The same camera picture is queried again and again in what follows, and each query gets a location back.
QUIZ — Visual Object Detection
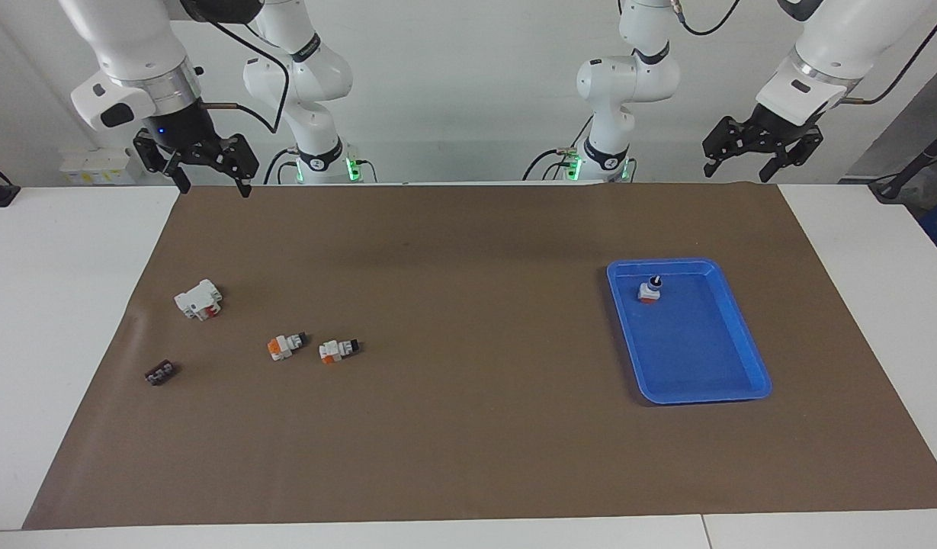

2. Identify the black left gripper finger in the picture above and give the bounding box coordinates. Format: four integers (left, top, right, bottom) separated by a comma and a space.
702, 115, 752, 178
759, 127, 825, 183

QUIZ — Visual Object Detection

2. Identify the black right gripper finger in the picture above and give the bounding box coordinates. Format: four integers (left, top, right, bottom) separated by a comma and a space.
133, 129, 191, 194
208, 133, 260, 198

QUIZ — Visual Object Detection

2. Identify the black stand with pole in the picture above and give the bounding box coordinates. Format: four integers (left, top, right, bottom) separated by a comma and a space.
868, 122, 937, 203

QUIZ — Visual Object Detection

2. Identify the white circuit breaker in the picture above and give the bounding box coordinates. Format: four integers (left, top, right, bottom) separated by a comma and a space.
174, 279, 223, 322

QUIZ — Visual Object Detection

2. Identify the blue plastic tray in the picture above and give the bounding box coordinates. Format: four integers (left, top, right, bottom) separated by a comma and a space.
606, 258, 772, 405

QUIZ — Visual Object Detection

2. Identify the brown table mat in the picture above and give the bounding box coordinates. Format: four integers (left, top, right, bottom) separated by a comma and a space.
22, 183, 937, 531

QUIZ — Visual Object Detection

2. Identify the black base cable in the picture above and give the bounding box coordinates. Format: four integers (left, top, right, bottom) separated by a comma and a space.
264, 149, 297, 185
523, 149, 583, 181

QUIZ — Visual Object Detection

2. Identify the white box by wall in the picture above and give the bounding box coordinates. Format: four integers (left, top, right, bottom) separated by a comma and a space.
59, 147, 145, 185

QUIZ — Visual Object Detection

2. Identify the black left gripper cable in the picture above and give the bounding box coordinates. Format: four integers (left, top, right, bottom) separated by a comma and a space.
666, 0, 937, 106

